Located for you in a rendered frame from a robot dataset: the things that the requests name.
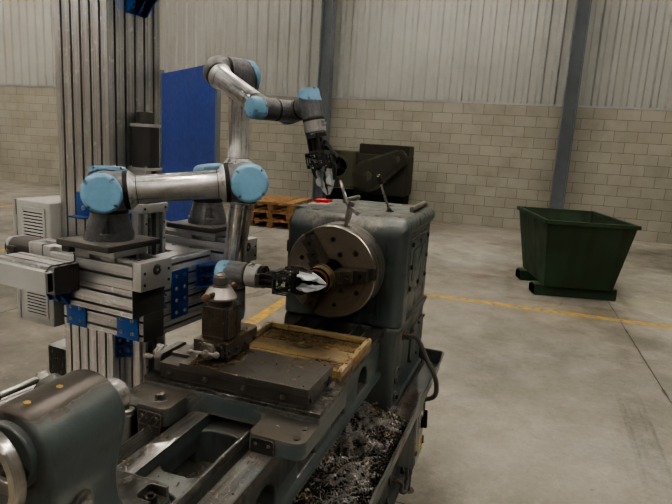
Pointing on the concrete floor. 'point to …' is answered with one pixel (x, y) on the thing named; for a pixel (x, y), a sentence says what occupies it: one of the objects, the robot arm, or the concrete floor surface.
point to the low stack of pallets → (275, 209)
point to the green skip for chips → (573, 252)
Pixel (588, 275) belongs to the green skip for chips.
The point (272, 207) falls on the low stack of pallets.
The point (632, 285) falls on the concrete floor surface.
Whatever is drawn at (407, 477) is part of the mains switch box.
